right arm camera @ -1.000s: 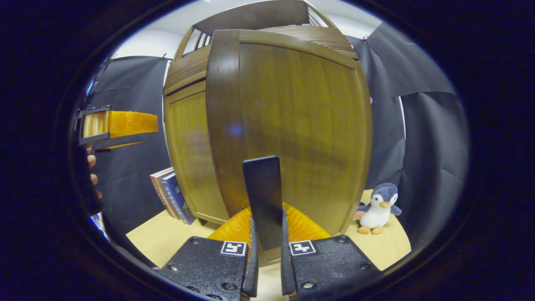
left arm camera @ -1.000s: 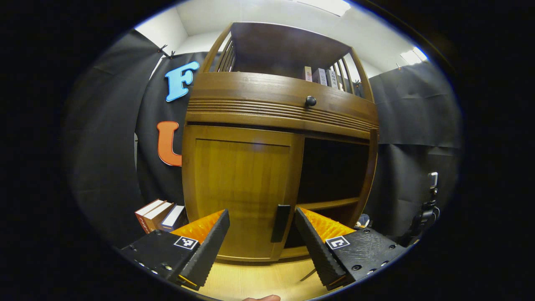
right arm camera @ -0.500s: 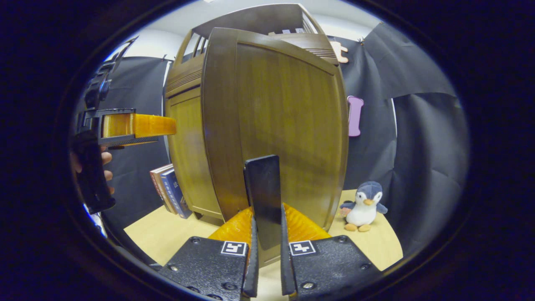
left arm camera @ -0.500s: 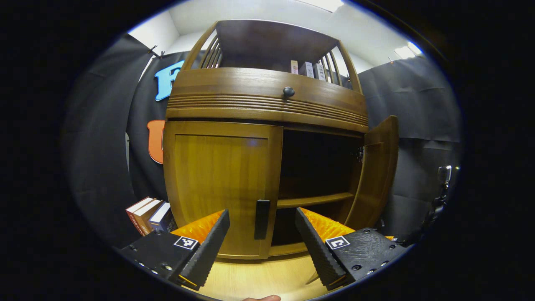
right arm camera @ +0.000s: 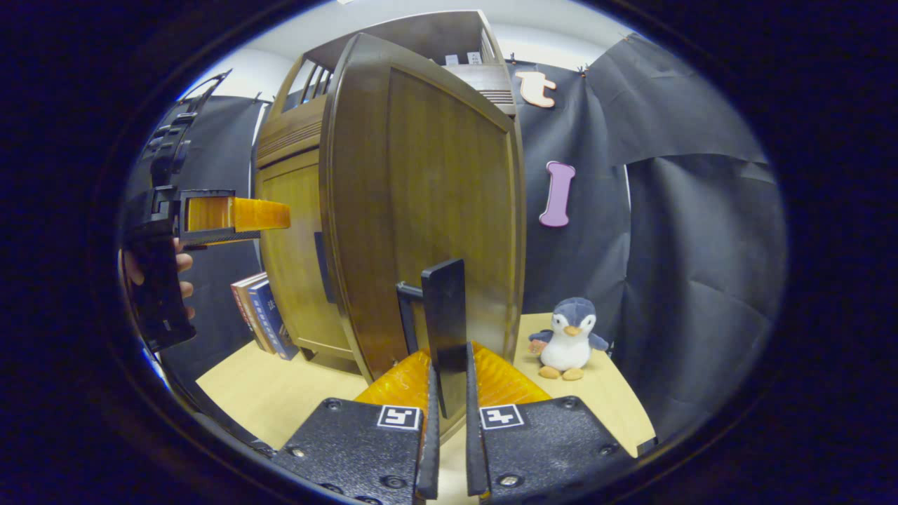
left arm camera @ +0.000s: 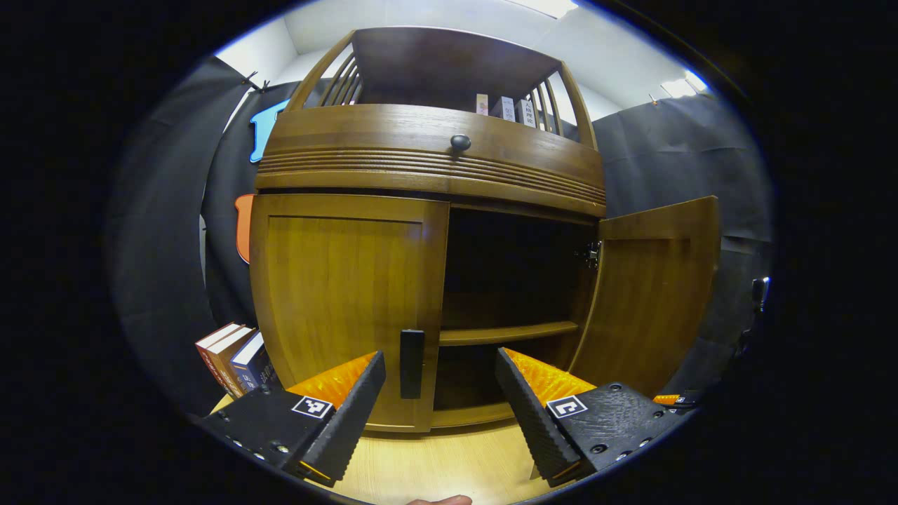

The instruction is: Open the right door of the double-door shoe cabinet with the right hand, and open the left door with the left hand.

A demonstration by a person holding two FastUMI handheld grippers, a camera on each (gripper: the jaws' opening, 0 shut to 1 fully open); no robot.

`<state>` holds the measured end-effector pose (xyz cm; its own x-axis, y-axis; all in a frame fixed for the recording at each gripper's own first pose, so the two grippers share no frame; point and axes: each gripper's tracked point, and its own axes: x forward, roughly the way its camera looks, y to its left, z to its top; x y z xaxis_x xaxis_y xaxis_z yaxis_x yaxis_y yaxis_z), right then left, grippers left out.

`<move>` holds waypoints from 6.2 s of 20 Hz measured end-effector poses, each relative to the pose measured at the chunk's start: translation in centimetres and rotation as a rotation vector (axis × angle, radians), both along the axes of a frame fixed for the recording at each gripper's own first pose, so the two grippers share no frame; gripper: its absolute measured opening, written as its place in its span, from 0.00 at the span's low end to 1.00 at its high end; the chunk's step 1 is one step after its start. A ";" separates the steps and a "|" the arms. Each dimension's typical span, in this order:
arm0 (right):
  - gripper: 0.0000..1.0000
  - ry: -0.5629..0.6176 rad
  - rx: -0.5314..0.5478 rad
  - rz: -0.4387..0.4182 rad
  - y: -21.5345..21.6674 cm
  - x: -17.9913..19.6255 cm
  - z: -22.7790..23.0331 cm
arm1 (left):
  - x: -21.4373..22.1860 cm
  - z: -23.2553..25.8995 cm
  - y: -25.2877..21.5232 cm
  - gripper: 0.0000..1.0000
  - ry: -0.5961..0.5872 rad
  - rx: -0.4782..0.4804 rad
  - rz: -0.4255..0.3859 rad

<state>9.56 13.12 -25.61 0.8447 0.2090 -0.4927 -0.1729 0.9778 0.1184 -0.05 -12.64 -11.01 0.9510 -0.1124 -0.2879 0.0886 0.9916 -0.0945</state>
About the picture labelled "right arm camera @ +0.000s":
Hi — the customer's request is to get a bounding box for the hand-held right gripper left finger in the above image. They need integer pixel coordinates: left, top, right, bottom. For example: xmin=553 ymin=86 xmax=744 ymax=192
xmin=270 ymin=349 xmax=441 ymax=505

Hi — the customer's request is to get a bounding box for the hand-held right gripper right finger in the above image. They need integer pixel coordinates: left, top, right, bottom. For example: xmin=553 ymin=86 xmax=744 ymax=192
xmin=464 ymin=342 xmax=636 ymax=505

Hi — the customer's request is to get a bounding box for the wooden shoe cabinet door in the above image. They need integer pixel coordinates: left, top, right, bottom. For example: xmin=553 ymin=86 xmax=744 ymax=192
xmin=256 ymin=149 xmax=355 ymax=360
xmin=319 ymin=32 xmax=527 ymax=443

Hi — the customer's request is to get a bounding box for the wooden double-door shoe cabinet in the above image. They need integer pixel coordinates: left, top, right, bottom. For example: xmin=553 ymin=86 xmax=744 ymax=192
xmin=251 ymin=8 xmax=520 ymax=372

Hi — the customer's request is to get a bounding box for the red book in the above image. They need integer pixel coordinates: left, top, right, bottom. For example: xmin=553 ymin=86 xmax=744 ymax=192
xmin=230 ymin=271 xmax=271 ymax=351

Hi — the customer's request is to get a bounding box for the brown book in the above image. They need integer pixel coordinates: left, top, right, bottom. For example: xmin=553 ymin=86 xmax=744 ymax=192
xmin=237 ymin=275 xmax=279 ymax=355

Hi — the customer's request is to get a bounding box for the blue book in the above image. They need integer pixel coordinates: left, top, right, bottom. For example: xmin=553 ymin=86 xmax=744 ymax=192
xmin=247 ymin=279 xmax=300 ymax=361

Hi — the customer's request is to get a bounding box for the grey penguin plush toy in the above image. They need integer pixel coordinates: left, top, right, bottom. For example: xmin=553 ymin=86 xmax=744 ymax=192
xmin=528 ymin=297 xmax=610 ymax=382

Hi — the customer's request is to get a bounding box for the black backdrop cloth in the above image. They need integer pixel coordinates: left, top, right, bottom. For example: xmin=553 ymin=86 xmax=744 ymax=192
xmin=123 ymin=32 xmax=788 ymax=443

